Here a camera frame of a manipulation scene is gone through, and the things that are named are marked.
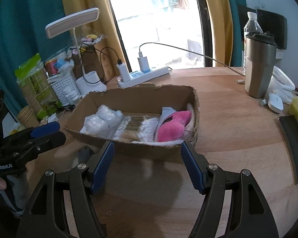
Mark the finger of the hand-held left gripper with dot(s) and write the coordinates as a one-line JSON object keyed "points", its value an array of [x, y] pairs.
{"points": [[52, 140], [46, 128]]}

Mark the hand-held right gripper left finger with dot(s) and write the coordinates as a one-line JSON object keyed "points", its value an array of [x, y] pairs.
{"points": [[103, 166]]}

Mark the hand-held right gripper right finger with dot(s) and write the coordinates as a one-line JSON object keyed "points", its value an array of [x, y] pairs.
{"points": [[192, 168]]}

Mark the clear plastic pack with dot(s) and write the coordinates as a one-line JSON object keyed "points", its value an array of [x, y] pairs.
{"points": [[103, 120]]}

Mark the pink plush toy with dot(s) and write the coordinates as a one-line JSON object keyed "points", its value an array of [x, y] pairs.
{"points": [[172, 126]]}

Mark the white cloth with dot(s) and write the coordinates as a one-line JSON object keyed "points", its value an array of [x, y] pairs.
{"points": [[166, 112], [192, 121]]}

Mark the cartoon print tissue pack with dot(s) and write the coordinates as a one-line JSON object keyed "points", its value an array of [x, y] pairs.
{"points": [[136, 126]]}

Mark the stack of brown paper cups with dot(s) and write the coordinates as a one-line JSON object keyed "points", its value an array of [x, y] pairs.
{"points": [[27, 116]]}

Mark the person's grey clothing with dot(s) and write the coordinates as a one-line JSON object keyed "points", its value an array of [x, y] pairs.
{"points": [[16, 195]]}

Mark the white pill bottle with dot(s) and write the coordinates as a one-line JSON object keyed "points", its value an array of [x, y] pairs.
{"points": [[70, 96], [75, 96]]}

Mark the green pack of paper cups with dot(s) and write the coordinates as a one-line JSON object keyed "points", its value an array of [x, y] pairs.
{"points": [[37, 86]]}

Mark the white woven basket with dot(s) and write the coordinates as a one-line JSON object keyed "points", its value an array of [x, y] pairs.
{"points": [[64, 89]]}

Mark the red can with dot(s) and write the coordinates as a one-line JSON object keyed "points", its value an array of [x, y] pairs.
{"points": [[51, 67]]}

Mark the tall brown cardboard box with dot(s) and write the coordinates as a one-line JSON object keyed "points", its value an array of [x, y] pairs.
{"points": [[99, 62]]}

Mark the bag of small plush toys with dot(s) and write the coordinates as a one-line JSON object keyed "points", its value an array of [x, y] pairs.
{"points": [[92, 39]]}

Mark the white power strip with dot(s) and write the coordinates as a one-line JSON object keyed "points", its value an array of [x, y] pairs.
{"points": [[149, 74]]}

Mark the wide teal curtain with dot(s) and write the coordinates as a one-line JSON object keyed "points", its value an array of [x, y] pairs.
{"points": [[22, 24]]}

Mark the white computer mouse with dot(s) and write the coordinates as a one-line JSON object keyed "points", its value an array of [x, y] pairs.
{"points": [[275, 102]]}

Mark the white and blue charger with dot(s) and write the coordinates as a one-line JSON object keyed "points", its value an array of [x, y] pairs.
{"points": [[143, 63]]}

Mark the white desk lamp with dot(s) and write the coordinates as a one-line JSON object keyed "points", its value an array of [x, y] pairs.
{"points": [[72, 21]]}

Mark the steel tumbler with black lid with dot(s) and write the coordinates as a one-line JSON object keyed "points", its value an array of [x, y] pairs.
{"points": [[259, 67]]}

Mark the white plastic bowl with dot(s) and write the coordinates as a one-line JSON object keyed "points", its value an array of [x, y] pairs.
{"points": [[283, 84]]}

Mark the wide yellow curtain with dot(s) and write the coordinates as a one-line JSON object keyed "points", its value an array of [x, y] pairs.
{"points": [[89, 5]]}

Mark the narrow yellow curtain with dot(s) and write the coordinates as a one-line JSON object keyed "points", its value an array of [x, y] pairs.
{"points": [[218, 22]]}

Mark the narrow teal curtain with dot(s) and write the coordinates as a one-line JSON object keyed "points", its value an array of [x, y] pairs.
{"points": [[234, 22]]}

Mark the clear water bottle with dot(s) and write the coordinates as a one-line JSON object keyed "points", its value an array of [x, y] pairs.
{"points": [[253, 27]]}

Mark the black monitor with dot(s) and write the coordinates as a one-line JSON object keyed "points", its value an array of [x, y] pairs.
{"points": [[273, 22]]}

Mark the dark balcony door frame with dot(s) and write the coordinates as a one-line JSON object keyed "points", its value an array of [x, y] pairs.
{"points": [[206, 29]]}

